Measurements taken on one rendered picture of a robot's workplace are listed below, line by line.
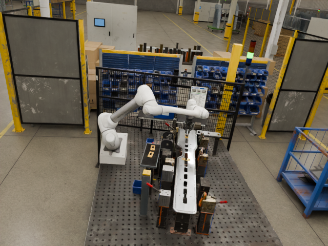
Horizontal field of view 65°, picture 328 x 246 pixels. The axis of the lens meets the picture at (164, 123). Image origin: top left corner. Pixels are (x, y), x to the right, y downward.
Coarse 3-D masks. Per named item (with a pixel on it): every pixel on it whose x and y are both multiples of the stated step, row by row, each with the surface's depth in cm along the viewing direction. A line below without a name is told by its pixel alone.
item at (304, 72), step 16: (288, 48) 447; (304, 48) 453; (320, 48) 457; (288, 64) 463; (304, 64) 467; (320, 64) 472; (288, 80) 479; (304, 80) 482; (320, 80) 487; (272, 96) 493; (288, 96) 495; (304, 96) 499; (320, 96) 500; (272, 112) 506; (288, 112) 513; (304, 112) 516; (272, 128) 526; (288, 128) 532
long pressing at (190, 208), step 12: (180, 132) 309; (192, 132) 312; (180, 144) 284; (192, 144) 286; (180, 156) 263; (192, 156) 266; (180, 168) 245; (192, 168) 247; (180, 180) 230; (192, 180) 231; (180, 192) 215; (192, 192) 217; (180, 204) 203; (192, 204) 205
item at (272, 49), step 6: (282, 0) 604; (288, 0) 604; (282, 6) 608; (276, 12) 627; (282, 12) 614; (276, 18) 626; (282, 18) 621; (276, 24) 626; (282, 24) 628; (276, 30) 630; (270, 36) 650; (276, 36) 639; (270, 42) 649; (276, 42) 646; (270, 48) 649; (276, 48) 644; (270, 54) 659
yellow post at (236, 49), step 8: (232, 48) 315; (240, 48) 308; (232, 56) 313; (232, 64) 317; (232, 72) 321; (232, 80) 325; (224, 88) 339; (232, 88) 330; (224, 96) 336; (224, 104) 341; (216, 128) 362
